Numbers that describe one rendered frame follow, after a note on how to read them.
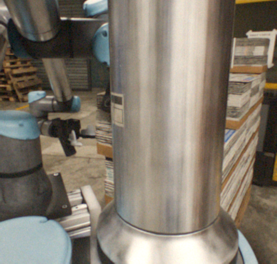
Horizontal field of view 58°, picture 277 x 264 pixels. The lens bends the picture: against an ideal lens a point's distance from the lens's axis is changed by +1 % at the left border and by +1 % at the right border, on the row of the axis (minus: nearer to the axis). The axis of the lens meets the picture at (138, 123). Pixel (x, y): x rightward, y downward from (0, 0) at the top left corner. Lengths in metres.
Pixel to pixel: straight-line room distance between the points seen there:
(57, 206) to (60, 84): 0.51
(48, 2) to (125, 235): 0.33
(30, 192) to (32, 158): 0.08
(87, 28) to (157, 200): 0.39
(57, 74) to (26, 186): 0.47
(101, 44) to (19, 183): 0.40
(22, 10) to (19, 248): 0.30
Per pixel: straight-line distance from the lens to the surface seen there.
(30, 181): 0.69
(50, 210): 0.69
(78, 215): 0.76
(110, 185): 1.00
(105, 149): 0.90
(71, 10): 8.55
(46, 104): 1.14
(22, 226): 0.26
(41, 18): 0.43
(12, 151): 0.66
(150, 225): 0.18
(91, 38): 0.50
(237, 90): 1.27
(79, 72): 8.43
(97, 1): 0.59
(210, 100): 0.16
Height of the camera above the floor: 1.19
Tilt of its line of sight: 16 degrees down
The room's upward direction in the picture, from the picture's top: straight up
